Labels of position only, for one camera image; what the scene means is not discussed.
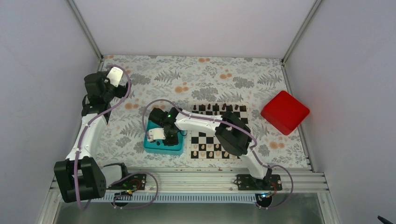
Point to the red plastic box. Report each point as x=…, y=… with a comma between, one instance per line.
x=285, y=112

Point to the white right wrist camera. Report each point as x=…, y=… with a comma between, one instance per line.
x=156, y=134

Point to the aluminium right corner post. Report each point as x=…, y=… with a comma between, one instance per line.
x=315, y=6

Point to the aluminium left corner post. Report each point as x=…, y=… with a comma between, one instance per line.
x=85, y=29

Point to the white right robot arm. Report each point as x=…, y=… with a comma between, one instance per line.
x=233, y=134

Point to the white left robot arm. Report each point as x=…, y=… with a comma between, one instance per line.
x=79, y=177

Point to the floral patterned table mat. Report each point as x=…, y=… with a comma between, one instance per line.
x=159, y=81

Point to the black white chessboard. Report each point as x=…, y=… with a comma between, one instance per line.
x=195, y=137

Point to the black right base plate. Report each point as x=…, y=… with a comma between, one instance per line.
x=246, y=182

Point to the aluminium front rail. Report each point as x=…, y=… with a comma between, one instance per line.
x=170, y=185

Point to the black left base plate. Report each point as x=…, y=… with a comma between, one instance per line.
x=133, y=183

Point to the aluminium corner post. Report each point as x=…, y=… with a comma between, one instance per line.
x=315, y=6
x=85, y=29

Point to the teal plastic tray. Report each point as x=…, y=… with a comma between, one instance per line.
x=152, y=147

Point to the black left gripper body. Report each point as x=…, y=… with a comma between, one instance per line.
x=120, y=93

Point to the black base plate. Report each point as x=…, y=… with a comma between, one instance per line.
x=246, y=182
x=133, y=183

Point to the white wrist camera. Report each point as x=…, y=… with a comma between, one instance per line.
x=156, y=134
x=114, y=76

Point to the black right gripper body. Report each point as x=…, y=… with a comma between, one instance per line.
x=174, y=139

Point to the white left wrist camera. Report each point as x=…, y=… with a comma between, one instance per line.
x=114, y=76

